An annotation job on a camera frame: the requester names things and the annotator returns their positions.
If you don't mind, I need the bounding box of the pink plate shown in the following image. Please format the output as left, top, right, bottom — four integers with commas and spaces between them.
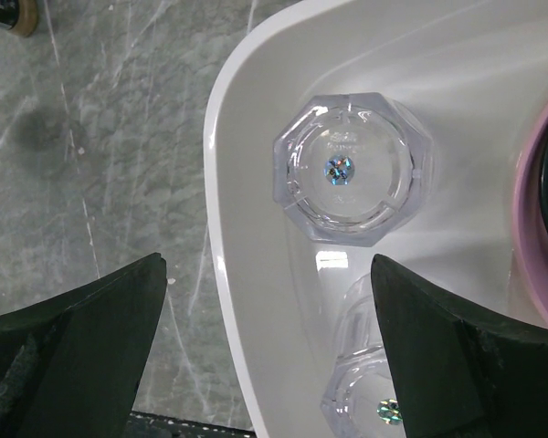
511, 101, 548, 328

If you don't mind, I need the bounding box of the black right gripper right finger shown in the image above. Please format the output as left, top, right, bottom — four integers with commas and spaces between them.
371, 255, 548, 437

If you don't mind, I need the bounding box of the clear faceted glass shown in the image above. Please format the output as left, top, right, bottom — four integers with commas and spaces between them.
321, 275, 406, 437

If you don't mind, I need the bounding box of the yellow label sauce bottle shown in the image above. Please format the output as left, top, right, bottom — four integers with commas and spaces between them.
0, 0, 38, 37

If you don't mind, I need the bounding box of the white plastic tray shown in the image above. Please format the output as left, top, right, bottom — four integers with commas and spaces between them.
204, 1, 548, 437

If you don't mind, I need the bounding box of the clear drinking glass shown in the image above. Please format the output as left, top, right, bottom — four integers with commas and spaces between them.
273, 92, 436, 247

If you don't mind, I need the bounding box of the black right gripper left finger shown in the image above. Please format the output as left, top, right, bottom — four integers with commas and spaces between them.
0, 253, 166, 437

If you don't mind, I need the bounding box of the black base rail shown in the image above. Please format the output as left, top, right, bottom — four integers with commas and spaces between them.
122, 411, 256, 438

